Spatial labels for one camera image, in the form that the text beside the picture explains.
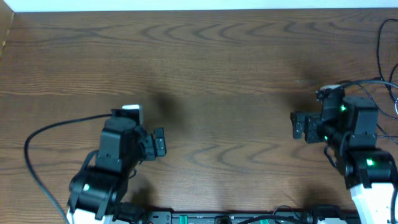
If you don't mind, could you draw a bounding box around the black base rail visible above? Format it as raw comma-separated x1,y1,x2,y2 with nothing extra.
138,205,361,224

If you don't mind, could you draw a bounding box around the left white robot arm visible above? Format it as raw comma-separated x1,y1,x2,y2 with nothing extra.
67,105,167,223

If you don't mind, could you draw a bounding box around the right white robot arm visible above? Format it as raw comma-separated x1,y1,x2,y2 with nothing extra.
290,96,397,223

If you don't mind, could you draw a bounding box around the black usb cable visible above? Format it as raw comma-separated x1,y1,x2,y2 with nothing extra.
354,18,398,139

